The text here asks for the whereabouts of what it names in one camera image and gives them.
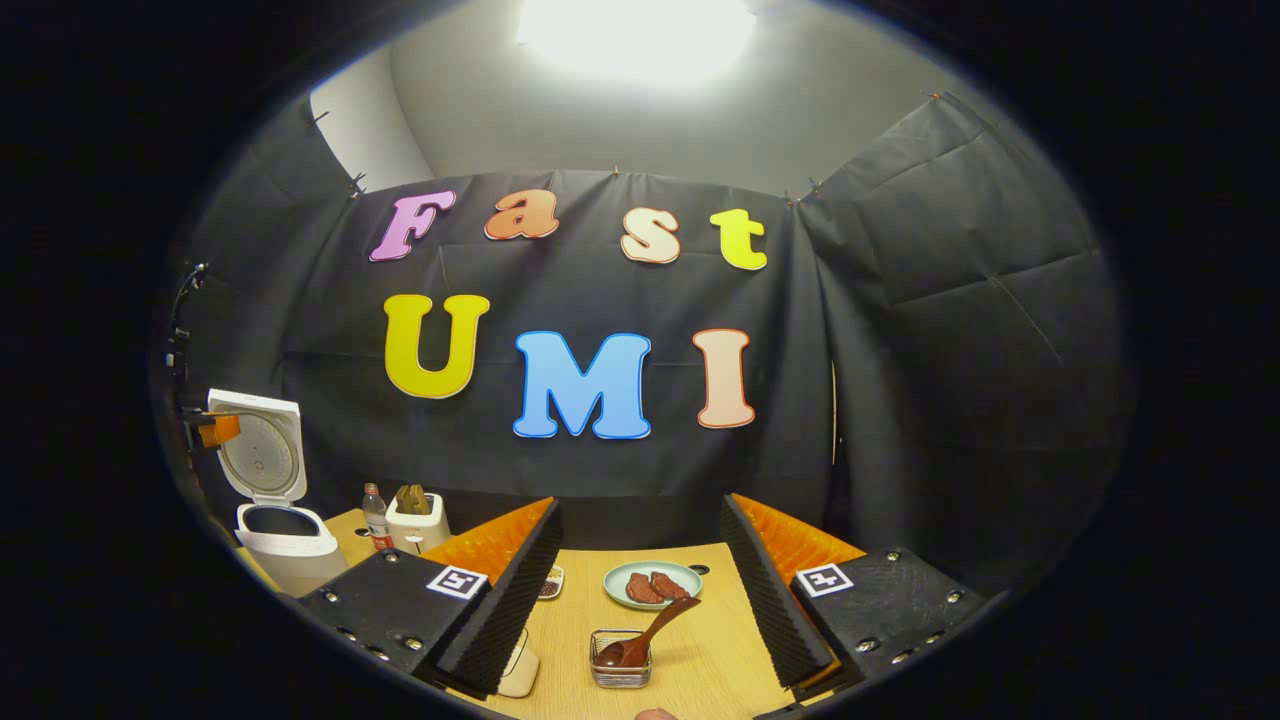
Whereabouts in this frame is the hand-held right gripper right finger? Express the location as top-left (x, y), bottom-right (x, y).
top-left (722, 492), bottom-right (986, 701)

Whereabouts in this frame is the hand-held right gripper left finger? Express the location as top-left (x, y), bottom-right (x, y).
top-left (298, 497), bottom-right (564, 699)

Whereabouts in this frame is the brown wooden spoon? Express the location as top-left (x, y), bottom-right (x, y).
top-left (596, 597), bottom-right (702, 669)

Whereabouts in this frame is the clear wire chopstick holder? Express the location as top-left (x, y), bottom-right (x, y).
top-left (589, 629), bottom-right (653, 689)

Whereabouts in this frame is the white rice cooker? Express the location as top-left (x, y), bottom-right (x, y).
top-left (207, 389), bottom-right (348, 598)

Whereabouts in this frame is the pale green plate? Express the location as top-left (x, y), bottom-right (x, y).
top-left (603, 560), bottom-right (703, 611)

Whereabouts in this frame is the white toaster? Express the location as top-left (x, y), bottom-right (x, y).
top-left (386, 492), bottom-right (452, 554)

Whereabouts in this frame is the clear plastic water bottle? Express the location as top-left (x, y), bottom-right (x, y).
top-left (362, 483), bottom-right (393, 551)

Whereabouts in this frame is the black backdrop cloth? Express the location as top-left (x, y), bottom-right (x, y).
top-left (165, 90), bottom-right (1136, 601)

